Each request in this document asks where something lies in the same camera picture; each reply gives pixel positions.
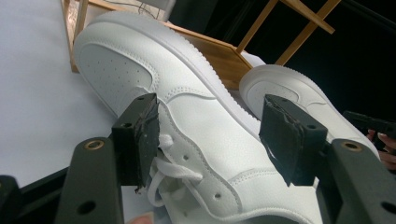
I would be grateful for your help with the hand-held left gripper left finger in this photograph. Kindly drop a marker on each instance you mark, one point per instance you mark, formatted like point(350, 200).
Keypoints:
point(137, 140)

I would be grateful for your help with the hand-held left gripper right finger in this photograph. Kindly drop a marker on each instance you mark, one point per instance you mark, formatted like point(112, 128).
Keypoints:
point(289, 137)

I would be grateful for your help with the white sneaker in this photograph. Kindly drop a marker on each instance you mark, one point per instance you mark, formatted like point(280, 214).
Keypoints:
point(218, 140)
point(280, 81)

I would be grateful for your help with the wooden shoe rack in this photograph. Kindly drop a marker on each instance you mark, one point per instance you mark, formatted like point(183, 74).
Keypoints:
point(219, 53)

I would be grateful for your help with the white table mat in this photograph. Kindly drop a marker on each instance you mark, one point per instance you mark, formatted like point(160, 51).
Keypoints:
point(40, 93)

